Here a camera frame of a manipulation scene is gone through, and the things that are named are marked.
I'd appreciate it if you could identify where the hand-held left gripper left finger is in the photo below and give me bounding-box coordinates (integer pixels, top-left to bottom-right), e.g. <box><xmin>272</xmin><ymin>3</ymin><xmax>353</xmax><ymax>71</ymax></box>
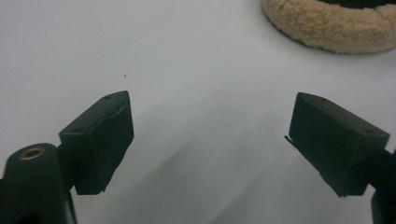
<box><xmin>57</xmin><ymin>90</ymin><xmax>135</xmax><ymax>196</ymax></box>

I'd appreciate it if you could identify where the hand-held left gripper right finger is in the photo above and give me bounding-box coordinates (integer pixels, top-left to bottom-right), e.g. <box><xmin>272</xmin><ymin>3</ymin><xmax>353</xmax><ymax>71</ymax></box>
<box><xmin>284</xmin><ymin>91</ymin><xmax>390</xmax><ymax>198</ymax></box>

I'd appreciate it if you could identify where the beige fleece cover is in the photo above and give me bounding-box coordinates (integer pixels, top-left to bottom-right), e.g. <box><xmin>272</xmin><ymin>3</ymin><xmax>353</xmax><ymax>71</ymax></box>
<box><xmin>261</xmin><ymin>0</ymin><xmax>396</xmax><ymax>55</ymax></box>

